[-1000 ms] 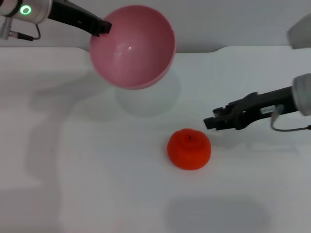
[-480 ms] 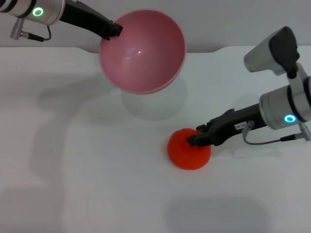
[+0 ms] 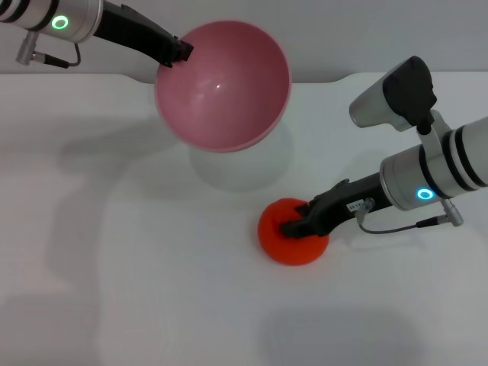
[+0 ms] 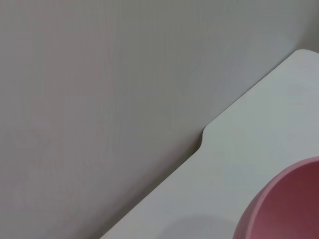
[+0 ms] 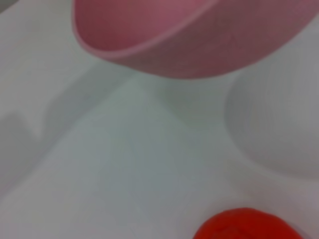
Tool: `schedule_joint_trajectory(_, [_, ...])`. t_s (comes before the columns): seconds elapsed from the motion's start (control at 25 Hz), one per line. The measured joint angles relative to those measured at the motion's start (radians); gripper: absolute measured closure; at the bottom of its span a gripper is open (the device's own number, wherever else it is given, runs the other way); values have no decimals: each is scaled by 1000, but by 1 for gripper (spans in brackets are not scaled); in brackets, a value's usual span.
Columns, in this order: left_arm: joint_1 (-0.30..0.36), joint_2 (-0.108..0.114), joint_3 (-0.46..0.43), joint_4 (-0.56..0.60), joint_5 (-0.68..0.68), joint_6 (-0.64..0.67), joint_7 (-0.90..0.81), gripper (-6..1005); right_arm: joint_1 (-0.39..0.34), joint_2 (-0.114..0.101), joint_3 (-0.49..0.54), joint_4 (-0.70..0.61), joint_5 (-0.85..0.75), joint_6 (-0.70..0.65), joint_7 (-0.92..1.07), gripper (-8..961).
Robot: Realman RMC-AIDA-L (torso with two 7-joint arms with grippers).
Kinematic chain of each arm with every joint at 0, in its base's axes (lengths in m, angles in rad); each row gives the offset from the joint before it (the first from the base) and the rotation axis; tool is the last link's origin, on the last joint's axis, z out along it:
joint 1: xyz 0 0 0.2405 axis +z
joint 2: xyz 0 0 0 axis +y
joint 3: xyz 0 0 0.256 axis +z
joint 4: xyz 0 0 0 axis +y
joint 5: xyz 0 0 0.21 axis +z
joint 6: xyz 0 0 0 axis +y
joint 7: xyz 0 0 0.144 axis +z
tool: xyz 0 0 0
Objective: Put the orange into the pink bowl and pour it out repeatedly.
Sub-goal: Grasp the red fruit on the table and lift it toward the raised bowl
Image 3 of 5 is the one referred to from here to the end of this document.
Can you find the orange toy fruit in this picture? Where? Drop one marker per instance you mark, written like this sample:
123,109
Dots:
286,244

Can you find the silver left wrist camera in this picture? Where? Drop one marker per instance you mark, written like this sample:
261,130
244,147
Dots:
2,2

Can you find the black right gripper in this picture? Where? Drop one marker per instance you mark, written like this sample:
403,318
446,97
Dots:
343,209

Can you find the pink plastic bowl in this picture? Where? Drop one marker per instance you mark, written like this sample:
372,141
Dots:
225,87

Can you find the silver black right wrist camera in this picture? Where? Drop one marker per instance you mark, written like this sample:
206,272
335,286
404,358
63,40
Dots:
400,99

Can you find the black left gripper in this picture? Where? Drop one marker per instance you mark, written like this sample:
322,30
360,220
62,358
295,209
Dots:
129,30

